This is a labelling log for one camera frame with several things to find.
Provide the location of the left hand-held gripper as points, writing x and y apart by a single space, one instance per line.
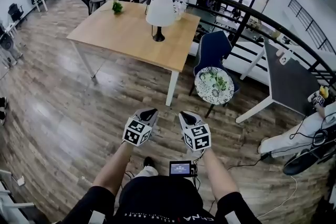
140 127

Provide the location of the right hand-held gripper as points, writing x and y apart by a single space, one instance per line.
196 133

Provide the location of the white shade table lamp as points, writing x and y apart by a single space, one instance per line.
160 11

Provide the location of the person's left forearm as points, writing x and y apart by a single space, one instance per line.
115 165

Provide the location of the person's right forearm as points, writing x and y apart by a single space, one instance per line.
218 173

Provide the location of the small black screen device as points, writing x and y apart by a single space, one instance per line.
180 168

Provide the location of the person's leg and shoe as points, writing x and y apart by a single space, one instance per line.
148 169

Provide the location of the round patterned side table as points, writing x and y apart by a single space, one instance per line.
210 91

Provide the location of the green succulent flower arrangement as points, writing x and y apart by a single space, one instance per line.
216 78

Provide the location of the person's black shirt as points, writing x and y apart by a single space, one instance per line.
157 202

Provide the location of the dark blue upholstered chair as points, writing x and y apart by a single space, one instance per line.
213 47

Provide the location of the light wooden table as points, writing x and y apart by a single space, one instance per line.
126 34

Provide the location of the dark top white leg table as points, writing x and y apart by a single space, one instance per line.
288 81

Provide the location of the black oval seat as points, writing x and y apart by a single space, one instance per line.
300 162

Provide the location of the small green potted plant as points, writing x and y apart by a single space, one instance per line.
117 6

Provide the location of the white bottles cluster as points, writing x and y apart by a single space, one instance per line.
181 9

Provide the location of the black metal railing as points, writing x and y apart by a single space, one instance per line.
244 8

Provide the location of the white furniture frame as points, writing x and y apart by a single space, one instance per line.
10 204

